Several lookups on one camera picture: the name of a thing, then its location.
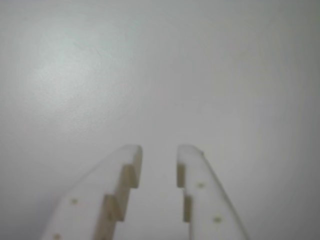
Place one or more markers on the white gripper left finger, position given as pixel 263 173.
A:
pixel 85 205

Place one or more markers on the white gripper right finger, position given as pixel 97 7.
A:
pixel 207 200

